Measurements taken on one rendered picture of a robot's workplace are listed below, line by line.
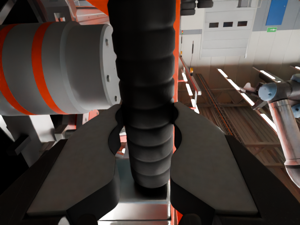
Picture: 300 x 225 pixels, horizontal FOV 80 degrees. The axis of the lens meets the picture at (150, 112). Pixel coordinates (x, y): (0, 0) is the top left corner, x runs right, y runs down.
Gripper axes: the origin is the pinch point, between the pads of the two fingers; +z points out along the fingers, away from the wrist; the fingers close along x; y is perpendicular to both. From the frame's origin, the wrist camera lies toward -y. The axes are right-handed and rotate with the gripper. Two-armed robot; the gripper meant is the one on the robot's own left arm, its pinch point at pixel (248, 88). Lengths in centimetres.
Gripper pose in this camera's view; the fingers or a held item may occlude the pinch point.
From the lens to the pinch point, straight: 130.8
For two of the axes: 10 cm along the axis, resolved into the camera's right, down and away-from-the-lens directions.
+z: -2.0, -4.8, 8.5
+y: 0.8, -8.8, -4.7
